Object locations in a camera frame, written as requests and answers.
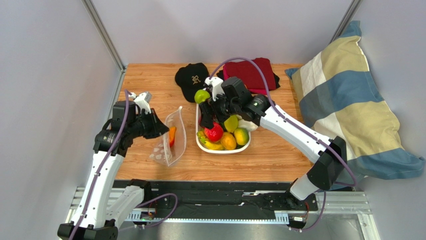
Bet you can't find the green apple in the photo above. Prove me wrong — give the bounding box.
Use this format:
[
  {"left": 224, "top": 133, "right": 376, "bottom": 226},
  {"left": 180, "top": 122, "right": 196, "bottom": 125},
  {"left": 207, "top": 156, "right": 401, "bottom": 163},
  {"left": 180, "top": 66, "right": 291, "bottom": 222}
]
[{"left": 194, "top": 89, "right": 211, "bottom": 104}]

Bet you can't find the aluminium frame post right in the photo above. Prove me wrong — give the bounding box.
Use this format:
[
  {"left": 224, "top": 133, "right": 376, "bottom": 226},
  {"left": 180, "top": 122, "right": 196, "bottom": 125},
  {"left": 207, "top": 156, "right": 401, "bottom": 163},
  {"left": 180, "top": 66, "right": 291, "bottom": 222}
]
[{"left": 330, "top": 0, "right": 363, "bottom": 43}]

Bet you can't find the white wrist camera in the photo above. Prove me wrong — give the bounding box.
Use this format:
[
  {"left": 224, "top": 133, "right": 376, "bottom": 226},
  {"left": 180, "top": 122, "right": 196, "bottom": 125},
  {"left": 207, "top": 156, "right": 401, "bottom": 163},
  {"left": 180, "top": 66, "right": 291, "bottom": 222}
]
[
  {"left": 204, "top": 76, "right": 225, "bottom": 101},
  {"left": 128, "top": 91, "right": 152, "bottom": 115}
]

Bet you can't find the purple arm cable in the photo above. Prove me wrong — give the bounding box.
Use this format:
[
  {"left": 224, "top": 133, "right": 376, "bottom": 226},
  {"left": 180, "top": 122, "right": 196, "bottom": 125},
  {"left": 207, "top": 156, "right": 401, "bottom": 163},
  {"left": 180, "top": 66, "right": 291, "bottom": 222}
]
[
  {"left": 68, "top": 89, "right": 179, "bottom": 240},
  {"left": 208, "top": 56, "right": 359, "bottom": 233}
]

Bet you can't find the white garlic bulb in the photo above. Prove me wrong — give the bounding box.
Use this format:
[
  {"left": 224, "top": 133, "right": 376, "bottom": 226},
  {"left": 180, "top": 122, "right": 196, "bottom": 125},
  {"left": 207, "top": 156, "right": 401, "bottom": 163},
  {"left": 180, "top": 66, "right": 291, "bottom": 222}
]
[{"left": 238, "top": 119, "right": 258, "bottom": 132}]

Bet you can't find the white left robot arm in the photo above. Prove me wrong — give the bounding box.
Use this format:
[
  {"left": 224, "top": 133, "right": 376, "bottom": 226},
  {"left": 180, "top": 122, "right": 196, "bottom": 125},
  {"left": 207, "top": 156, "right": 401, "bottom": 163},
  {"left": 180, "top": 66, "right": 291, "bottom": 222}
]
[{"left": 57, "top": 99, "right": 169, "bottom": 240}]

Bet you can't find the black baseball cap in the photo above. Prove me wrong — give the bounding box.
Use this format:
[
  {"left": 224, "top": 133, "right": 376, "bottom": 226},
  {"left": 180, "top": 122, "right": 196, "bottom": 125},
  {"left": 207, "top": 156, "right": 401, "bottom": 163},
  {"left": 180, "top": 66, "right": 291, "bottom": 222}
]
[{"left": 174, "top": 62, "right": 210, "bottom": 103}]

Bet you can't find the green orange mango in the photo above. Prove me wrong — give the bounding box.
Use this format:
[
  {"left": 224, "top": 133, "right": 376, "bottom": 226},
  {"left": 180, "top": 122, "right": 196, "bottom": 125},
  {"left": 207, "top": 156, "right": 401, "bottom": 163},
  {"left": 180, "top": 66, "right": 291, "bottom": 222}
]
[{"left": 233, "top": 127, "right": 250, "bottom": 146}]

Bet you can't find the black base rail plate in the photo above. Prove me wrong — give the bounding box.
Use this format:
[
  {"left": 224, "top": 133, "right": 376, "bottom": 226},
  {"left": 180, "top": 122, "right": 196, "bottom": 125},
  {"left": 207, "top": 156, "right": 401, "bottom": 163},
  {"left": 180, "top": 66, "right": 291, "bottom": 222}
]
[{"left": 109, "top": 179, "right": 319, "bottom": 221}]

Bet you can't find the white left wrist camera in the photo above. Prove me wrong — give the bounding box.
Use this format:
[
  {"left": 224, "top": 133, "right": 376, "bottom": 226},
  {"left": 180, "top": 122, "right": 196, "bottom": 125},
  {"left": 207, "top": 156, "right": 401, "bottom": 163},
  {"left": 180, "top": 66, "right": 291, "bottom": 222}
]
[{"left": 128, "top": 91, "right": 152, "bottom": 115}]

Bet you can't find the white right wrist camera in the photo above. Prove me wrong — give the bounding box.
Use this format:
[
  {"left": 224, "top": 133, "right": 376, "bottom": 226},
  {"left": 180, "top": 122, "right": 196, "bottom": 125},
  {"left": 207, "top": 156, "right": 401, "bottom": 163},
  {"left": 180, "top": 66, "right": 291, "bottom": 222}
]
[{"left": 204, "top": 76, "right": 225, "bottom": 101}]

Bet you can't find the yellow orange mango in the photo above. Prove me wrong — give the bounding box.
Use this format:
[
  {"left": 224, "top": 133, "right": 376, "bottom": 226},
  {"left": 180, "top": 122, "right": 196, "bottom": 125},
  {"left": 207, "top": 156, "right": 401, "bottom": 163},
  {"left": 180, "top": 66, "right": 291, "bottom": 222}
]
[{"left": 220, "top": 132, "right": 237, "bottom": 151}]

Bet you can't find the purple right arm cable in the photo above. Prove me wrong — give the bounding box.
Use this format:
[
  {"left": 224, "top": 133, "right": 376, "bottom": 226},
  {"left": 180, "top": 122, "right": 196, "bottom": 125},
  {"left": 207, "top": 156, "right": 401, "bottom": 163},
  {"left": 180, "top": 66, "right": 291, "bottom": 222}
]
[{"left": 208, "top": 56, "right": 359, "bottom": 233}]

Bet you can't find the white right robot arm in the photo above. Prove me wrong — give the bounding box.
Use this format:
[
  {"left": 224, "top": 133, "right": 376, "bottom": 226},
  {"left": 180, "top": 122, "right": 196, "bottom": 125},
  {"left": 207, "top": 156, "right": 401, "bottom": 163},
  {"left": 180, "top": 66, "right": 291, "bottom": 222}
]
[{"left": 198, "top": 77, "right": 347, "bottom": 201}]

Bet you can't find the yellow banana bunch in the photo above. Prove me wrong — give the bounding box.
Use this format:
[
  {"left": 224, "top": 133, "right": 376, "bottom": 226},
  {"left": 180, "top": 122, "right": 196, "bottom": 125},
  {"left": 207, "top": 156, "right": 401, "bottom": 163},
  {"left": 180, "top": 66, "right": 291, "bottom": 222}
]
[{"left": 196, "top": 130, "right": 225, "bottom": 151}]

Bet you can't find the aluminium frame post left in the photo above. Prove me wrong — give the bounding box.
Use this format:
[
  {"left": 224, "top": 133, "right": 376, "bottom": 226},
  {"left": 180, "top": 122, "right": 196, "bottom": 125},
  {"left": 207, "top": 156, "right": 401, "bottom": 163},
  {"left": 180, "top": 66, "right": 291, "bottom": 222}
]
[{"left": 82, "top": 0, "right": 126, "bottom": 73}]

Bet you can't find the orange red mango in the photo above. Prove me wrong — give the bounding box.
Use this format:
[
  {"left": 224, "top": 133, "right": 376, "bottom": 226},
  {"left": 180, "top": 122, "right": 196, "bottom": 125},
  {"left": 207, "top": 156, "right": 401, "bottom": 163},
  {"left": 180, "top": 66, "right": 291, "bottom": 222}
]
[{"left": 168, "top": 126, "right": 177, "bottom": 148}]

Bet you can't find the yellow green star fruit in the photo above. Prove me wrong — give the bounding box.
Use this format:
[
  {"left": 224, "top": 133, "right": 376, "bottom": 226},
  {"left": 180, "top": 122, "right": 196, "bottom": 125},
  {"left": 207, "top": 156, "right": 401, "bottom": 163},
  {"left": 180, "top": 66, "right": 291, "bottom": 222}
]
[{"left": 223, "top": 115, "right": 239, "bottom": 133}]

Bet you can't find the clear dotted zip bag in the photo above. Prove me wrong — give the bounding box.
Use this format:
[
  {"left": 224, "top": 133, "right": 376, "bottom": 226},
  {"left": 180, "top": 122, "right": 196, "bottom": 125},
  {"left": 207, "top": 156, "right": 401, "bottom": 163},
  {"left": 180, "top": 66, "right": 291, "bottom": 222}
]
[{"left": 149, "top": 106, "right": 187, "bottom": 167}]

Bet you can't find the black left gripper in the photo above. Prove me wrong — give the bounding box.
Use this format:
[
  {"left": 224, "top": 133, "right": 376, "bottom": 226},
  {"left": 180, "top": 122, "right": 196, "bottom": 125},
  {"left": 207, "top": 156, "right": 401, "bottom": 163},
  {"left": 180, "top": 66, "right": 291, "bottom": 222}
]
[{"left": 128, "top": 108, "right": 169, "bottom": 140}]

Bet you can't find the aluminium frame post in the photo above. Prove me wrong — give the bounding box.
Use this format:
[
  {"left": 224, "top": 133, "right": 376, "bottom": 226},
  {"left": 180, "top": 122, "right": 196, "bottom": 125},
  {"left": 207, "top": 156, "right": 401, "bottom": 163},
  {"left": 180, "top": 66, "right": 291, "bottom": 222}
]
[
  {"left": 330, "top": 0, "right": 363, "bottom": 43},
  {"left": 82, "top": 0, "right": 126, "bottom": 73}
]

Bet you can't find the white perforated fruit basket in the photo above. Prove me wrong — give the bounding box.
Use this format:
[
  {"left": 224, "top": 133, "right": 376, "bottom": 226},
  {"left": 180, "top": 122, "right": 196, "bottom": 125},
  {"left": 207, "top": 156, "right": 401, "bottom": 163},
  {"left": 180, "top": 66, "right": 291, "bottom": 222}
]
[{"left": 195, "top": 106, "right": 252, "bottom": 155}]

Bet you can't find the blue yellow checked pillow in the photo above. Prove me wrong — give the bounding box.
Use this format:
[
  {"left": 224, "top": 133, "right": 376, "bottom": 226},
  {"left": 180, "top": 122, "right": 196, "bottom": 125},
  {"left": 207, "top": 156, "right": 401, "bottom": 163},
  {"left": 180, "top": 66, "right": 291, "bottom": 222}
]
[{"left": 285, "top": 20, "right": 426, "bottom": 189}]

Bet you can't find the dark red folded cloth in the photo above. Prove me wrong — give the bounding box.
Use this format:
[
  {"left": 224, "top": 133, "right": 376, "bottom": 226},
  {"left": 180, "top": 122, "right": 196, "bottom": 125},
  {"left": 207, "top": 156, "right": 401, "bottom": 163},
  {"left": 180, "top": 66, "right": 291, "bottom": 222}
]
[{"left": 216, "top": 57, "right": 281, "bottom": 95}]

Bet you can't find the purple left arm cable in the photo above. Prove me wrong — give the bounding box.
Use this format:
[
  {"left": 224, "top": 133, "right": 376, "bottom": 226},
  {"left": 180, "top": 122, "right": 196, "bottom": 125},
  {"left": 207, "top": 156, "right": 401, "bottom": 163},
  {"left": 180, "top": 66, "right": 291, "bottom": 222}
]
[{"left": 68, "top": 89, "right": 179, "bottom": 240}]

